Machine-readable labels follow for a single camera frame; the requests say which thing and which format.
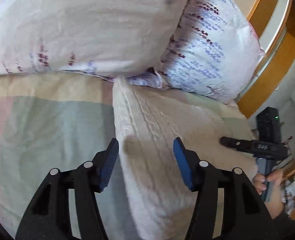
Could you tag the beige cable-knit sweater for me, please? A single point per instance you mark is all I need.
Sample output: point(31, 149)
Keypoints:
point(147, 121)

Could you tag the left floral pillow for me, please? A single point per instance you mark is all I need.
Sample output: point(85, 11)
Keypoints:
point(99, 37)

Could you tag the patchwork printed bed sheet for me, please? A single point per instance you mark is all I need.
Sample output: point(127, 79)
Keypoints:
point(59, 121)

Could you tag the right floral pillow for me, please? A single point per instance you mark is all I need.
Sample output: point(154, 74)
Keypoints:
point(214, 52)

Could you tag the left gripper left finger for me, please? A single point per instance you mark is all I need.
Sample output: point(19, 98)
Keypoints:
point(47, 215)

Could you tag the person's right hand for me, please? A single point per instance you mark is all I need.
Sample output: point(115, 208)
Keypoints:
point(274, 179)

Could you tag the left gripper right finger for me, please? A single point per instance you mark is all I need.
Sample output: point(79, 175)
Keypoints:
point(245, 216)

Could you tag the floral pillow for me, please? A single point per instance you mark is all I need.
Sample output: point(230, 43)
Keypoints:
point(214, 52)
point(99, 37)

